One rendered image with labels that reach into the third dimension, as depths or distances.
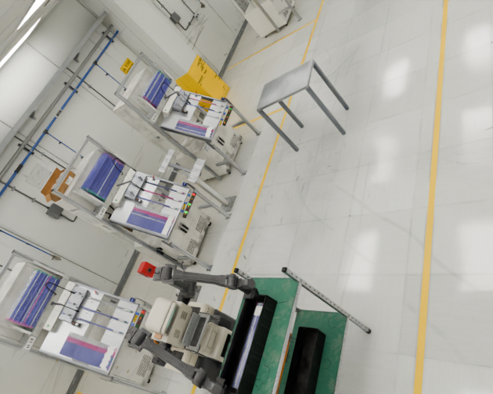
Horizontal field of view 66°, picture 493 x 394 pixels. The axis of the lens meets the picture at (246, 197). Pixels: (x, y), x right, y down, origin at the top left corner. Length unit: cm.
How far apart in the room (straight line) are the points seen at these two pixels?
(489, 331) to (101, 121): 564
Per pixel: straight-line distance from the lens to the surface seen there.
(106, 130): 651
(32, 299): 426
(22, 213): 582
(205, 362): 325
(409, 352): 303
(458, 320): 300
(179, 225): 486
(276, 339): 237
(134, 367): 464
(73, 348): 426
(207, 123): 518
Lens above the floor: 272
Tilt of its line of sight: 33 degrees down
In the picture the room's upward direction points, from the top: 50 degrees counter-clockwise
